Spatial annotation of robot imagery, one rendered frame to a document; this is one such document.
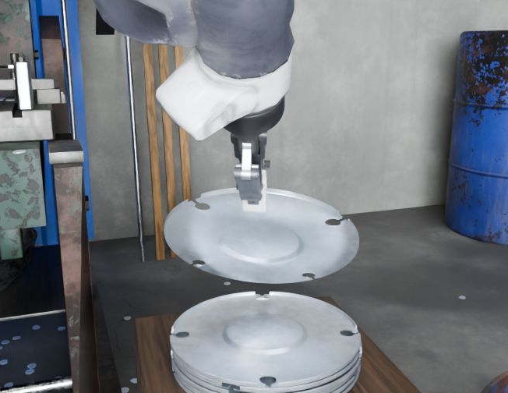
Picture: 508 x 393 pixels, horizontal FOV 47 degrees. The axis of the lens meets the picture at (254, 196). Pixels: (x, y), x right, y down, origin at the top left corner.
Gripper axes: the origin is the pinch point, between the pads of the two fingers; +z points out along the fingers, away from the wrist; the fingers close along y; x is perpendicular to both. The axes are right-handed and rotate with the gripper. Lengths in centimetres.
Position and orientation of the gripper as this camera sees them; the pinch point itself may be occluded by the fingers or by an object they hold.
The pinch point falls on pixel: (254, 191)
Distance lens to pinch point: 75.1
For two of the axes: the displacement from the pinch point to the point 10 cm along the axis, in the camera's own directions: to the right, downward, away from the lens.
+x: -10.0, -0.5, 0.7
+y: 0.8, -8.6, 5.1
